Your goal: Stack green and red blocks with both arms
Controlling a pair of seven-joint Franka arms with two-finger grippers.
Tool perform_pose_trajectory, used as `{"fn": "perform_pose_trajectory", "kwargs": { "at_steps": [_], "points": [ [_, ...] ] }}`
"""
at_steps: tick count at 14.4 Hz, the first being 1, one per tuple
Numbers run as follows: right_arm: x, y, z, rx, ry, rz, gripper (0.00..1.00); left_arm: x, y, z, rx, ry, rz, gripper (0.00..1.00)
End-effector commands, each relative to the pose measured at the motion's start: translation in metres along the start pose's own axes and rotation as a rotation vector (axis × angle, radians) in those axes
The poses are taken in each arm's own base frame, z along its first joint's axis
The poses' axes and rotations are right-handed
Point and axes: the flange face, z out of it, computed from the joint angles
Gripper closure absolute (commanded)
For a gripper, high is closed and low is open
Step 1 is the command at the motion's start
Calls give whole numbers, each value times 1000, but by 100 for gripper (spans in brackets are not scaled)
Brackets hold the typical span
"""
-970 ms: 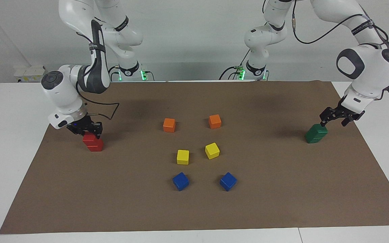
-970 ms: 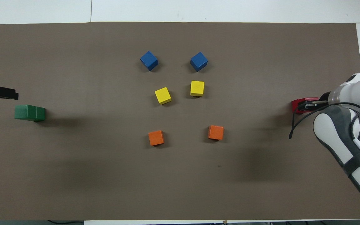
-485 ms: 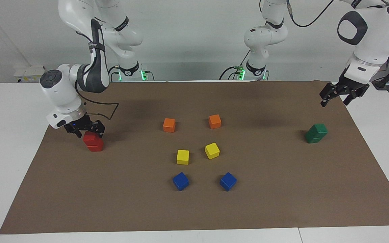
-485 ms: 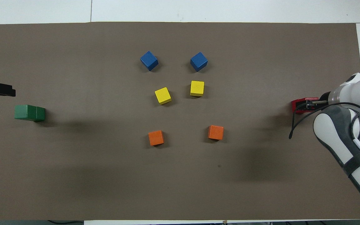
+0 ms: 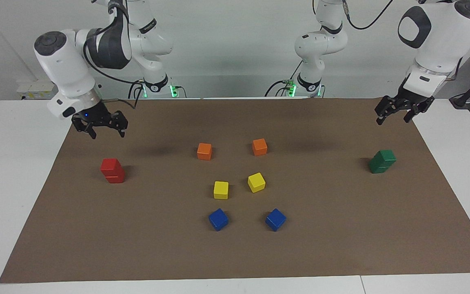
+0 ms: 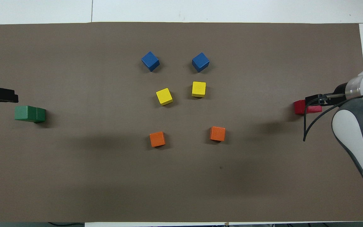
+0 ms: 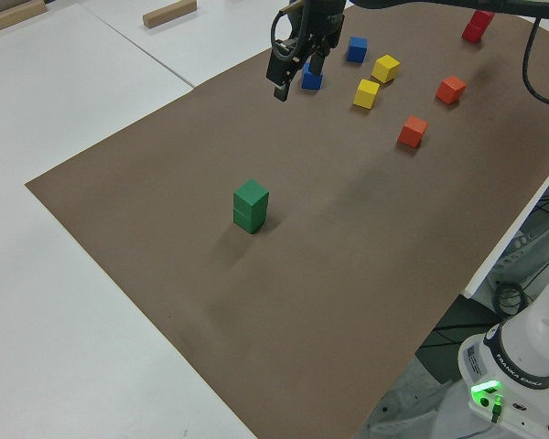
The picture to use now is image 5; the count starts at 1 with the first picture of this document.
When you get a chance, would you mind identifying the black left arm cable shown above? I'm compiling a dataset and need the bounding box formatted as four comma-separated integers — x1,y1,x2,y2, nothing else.
342,0,395,31

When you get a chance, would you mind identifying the green wooden cube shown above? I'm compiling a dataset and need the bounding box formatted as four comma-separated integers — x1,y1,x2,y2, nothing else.
373,149,397,169
368,161,391,174

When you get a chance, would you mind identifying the brown table mat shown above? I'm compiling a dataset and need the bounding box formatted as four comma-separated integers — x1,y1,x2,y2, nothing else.
0,97,470,284

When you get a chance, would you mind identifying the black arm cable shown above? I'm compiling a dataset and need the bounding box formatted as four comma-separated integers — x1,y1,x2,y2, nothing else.
82,24,144,110
342,0,395,31

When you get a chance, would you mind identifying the orange wooden cube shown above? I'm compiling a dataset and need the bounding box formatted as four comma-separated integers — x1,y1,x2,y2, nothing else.
252,138,268,156
197,143,213,161

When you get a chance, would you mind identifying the black base cable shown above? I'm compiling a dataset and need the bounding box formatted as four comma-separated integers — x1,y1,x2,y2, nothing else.
264,60,302,97

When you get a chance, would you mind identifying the yellow wooden cube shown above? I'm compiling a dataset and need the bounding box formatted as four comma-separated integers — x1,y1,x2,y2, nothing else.
247,172,266,193
213,181,229,200

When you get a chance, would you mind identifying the blue wooden cube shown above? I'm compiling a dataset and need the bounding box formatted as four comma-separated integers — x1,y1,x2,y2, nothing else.
208,208,229,232
265,208,287,232

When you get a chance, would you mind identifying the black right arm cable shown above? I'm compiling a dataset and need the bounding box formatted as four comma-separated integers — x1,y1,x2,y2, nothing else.
82,24,144,110

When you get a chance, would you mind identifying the white power strip box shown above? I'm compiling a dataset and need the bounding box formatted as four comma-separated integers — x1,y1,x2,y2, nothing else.
17,80,62,100

